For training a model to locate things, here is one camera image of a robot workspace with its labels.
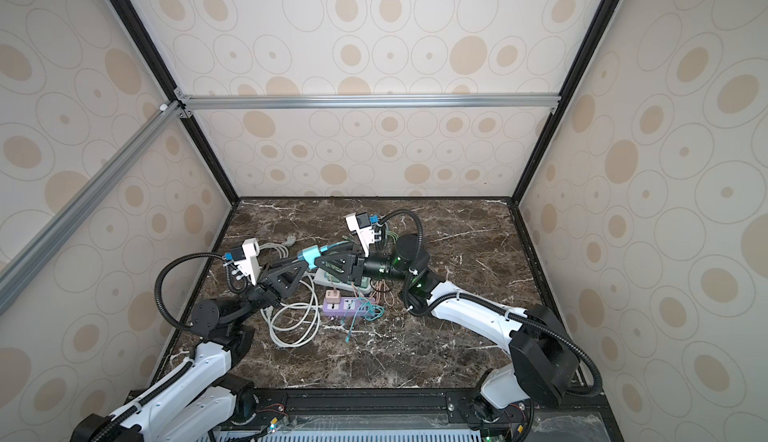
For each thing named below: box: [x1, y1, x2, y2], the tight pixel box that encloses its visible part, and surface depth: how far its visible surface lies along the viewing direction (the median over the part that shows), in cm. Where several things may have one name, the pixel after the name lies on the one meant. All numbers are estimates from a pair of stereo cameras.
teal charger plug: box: [298, 245, 321, 270], surface depth 62 cm
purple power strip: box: [322, 297, 377, 318], surface depth 89 cm
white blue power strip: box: [314, 268, 373, 295], surface depth 62 cm
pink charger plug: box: [325, 289, 340, 303], surface depth 87 cm
